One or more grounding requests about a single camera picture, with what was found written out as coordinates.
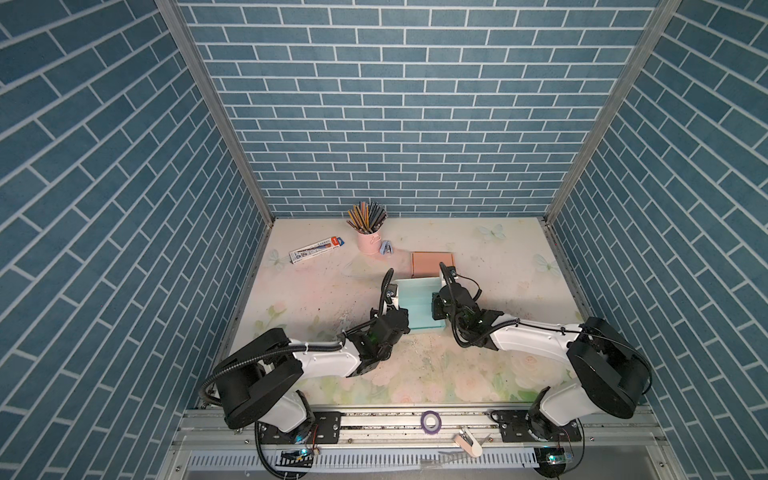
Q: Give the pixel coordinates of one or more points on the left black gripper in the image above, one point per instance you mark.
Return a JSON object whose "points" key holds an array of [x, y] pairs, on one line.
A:
{"points": [[404, 314]]}

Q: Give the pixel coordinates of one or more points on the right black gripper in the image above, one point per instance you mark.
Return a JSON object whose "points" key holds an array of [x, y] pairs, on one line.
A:
{"points": [[436, 302]]}

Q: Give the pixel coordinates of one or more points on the light blue paper box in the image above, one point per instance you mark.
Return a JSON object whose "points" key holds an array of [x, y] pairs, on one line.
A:
{"points": [[415, 295]]}

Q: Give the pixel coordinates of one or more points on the orange paper box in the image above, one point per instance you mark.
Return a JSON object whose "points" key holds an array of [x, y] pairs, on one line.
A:
{"points": [[426, 264]]}

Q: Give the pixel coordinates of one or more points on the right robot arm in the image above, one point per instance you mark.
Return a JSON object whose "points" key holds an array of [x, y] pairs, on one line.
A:
{"points": [[610, 376]]}

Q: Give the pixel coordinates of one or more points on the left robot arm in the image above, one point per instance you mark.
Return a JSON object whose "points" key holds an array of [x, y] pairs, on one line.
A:
{"points": [[256, 384]]}

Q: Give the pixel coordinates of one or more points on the white pen box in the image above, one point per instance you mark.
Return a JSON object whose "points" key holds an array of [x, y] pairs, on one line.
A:
{"points": [[315, 249]]}

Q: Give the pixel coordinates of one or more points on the small blue stapler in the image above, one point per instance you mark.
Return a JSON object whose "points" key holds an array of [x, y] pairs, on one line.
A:
{"points": [[386, 248]]}

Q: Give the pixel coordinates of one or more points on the pink pencil cup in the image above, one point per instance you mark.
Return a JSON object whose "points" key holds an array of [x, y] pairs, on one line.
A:
{"points": [[369, 243]]}

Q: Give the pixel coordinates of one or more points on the purple tape roll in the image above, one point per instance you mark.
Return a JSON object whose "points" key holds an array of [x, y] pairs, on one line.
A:
{"points": [[431, 422]]}

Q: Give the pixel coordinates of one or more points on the white pink clip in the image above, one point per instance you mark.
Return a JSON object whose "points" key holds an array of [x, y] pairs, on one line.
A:
{"points": [[468, 443]]}

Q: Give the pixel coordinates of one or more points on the bundle of coloured pencils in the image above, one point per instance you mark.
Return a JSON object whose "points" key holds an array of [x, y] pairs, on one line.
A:
{"points": [[366, 217]]}

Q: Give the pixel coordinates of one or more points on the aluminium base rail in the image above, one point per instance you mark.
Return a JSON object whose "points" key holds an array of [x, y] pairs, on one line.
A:
{"points": [[387, 442]]}

